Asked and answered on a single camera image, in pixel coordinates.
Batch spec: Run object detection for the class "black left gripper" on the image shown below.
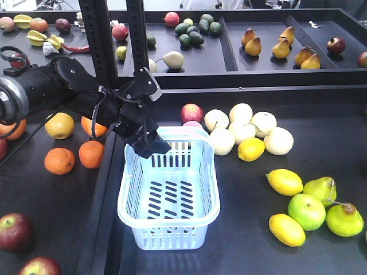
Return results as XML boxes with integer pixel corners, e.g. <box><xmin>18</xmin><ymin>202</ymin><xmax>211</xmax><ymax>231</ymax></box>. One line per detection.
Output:
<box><xmin>114</xmin><ymin>101</ymin><xmax>171</xmax><ymax>159</ymax></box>

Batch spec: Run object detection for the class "light blue plastic basket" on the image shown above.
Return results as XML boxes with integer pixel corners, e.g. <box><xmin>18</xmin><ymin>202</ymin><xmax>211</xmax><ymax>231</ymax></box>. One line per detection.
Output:
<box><xmin>117</xmin><ymin>126</ymin><xmax>220</xmax><ymax>250</ymax></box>

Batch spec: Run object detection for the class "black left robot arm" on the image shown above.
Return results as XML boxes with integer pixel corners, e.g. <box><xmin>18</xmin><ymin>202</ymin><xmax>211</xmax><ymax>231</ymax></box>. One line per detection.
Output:
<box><xmin>1</xmin><ymin>57</ymin><xmax>168</xmax><ymax>159</ymax></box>

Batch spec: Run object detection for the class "pink peach behind basket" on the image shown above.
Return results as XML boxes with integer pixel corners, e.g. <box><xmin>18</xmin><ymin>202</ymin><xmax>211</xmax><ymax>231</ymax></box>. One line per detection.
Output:
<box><xmin>183</xmin><ymin>120</ymin><xmax>202</xmax><ymax>128</ymax></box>

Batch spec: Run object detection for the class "red apple behind basket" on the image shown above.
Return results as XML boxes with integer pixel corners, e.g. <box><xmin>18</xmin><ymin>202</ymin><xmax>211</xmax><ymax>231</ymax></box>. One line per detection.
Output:
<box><xmin>181</xmin><ymin>103</ymin><xmax>204</xmax><ymax>124</ymax></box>

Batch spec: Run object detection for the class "large orange near divider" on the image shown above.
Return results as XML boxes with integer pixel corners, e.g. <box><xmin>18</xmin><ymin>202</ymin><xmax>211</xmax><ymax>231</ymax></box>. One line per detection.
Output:
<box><xmin>81</xmin><ymin>116</ymin><xmax>108</xmax><ymax>138</ymax></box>

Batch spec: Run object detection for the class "orange front right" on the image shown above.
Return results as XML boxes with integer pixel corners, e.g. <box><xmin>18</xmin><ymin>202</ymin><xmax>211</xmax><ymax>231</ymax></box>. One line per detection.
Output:
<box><xmin>79</xmin><ymin>140</ymin><xmax>104</xmax><ymax>169</ymax></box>

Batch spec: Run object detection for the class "orange front left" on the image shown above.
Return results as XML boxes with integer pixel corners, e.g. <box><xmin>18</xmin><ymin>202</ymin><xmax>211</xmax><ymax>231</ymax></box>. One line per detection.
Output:
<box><xmin>44</xmin><ymin>147</ymin><xmax>75</xmax><ymax>175</ymax></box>

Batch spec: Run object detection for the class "yellow grapefruit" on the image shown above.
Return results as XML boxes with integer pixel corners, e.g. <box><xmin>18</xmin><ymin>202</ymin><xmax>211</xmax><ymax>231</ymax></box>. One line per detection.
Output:
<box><xmin>45</xmin><ymin>112</ymin><xmax>75</xmax><ymax>140</ymax></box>

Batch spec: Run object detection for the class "yellow lemon near melons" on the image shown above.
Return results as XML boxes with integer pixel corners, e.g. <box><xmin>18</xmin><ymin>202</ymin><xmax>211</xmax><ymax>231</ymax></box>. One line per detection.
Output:
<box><xmin>237</xmin><ymin>137</ymin><xmax>265</xmax><ymax>162</ymax></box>

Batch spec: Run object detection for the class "yellow lemon right upper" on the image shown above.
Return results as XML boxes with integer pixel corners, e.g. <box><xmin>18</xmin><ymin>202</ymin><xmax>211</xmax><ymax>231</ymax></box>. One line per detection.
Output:
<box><xmin>266</xmin><ymin>168</ymin><xmax>303</xmax><ymax>196</ymax></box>

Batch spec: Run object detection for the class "black wooden produce display stand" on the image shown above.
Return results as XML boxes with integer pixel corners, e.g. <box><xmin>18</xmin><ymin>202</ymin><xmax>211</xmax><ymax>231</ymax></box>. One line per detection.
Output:
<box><xmin>0</xmin><ymin>8</ymin><xmax>367</xmax><ymax>275</ymax></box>

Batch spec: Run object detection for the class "orange far left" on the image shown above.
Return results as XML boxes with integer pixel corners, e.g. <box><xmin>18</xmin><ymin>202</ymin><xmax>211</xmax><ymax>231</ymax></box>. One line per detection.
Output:
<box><xmin>1</xmin><ymin>119</ymin><xmax>27</xmax><ymax>141</ymax></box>

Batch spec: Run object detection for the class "red bell pepper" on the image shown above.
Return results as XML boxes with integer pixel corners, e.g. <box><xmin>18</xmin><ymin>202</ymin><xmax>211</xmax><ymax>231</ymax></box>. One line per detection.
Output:
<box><xmin>10</xmin><ymin>53</ymin><xmax>30</xmax><ymax>69</ymax></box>

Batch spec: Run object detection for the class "yellow lemon right lower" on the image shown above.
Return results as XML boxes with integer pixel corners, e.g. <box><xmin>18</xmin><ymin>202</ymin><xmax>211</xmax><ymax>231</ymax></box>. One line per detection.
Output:
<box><xmin>268</xmin><ymin>213</ymin><xmax>306</xmax><ymax>247</ymax></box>

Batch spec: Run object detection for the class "red apple front left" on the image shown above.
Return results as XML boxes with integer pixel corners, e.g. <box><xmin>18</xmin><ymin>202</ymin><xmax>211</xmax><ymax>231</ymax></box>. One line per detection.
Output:
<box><xmin>1</xmin><ymin>213</ymin><xmax>33</xmax><ymax>253</ymax></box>

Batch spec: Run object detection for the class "red apple bottom left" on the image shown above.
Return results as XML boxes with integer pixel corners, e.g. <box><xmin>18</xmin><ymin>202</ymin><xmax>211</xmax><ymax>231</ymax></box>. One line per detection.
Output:
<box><xmin>18</xmin><ymin>256</ymin><xmax>62</xmax><ymax>275</ymax></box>

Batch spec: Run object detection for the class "green apple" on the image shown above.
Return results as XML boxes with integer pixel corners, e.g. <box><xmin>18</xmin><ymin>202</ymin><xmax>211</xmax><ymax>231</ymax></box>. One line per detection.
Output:
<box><xmin>287</xmin><ymin>194</ymin><xmax>326</xmax><ymax>231</ymax></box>

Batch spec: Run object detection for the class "green pear upper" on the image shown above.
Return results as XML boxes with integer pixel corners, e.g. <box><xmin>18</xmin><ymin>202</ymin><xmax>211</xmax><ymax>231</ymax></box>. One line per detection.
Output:
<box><xmin>303</xmin><ymin>176</ymin><xmax>337</xmax><ymax>207</ymax></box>

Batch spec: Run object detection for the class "green pear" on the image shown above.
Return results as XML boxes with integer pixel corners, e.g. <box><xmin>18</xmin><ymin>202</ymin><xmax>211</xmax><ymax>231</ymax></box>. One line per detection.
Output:
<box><xmin>326</xmin><ymin>203</ymin><xmax>364</xmax><ymax>237</ymax></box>
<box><xmin>303</xmin><ymin>176</ymin><xmax>337</xmax><ymax>207</ymax></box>

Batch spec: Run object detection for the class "green pear lower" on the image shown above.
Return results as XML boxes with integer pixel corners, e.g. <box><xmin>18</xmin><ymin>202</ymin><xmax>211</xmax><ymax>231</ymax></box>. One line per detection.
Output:
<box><xmin>326</xmin><ymin>203</ymin><xmax>364</xmax><ymax>237</ymax></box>

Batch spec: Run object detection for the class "black upright shelf post right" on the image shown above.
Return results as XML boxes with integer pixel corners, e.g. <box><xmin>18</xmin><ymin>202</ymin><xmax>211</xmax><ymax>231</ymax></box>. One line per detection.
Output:
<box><xmin>126</xmin><ymin>0</ymin><xmax>149</xmax><ymax>76</ymax></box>

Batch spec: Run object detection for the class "black upright shelf post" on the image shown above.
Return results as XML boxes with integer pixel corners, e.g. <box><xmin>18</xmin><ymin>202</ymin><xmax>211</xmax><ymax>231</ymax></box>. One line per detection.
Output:
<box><xmin>126</xmin><ymin>0</ymin><xmax>149</xmax><ymax>76</ymax></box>
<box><xmin>79</xmin><ymin>0</ymin><xmax>118</xmax><ymax>88</ymax></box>

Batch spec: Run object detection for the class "black upright shelf post left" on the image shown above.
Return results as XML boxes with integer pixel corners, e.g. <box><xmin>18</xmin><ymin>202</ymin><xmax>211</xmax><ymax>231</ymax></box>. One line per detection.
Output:
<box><xmin>79</xmin><ymin>0</ymin><xmax>118</xmax><ymax>88</ymax></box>

